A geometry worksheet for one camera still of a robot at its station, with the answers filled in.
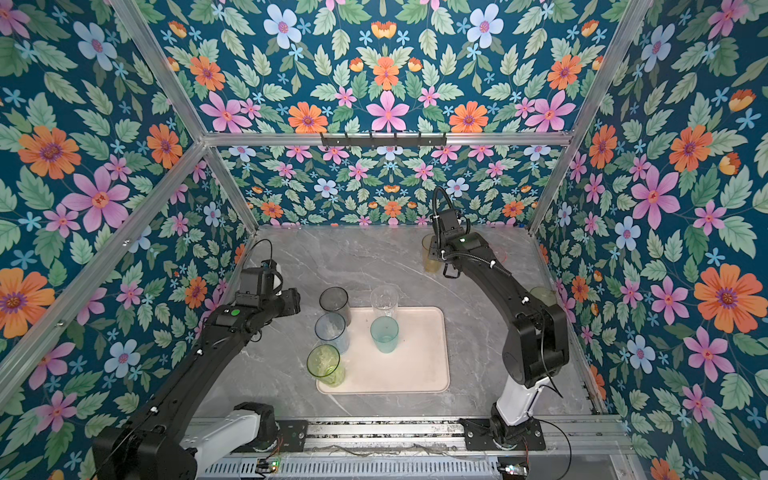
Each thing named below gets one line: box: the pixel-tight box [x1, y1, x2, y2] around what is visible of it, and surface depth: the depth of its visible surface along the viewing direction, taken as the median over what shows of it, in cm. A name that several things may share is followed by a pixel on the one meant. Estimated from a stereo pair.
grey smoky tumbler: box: [319, 286, 351, 327], surface depth 86 cm
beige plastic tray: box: [316, 306, 450, 395], surface depth 88 cm
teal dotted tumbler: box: [370, 315, 399, 354], surface depth 90 cm
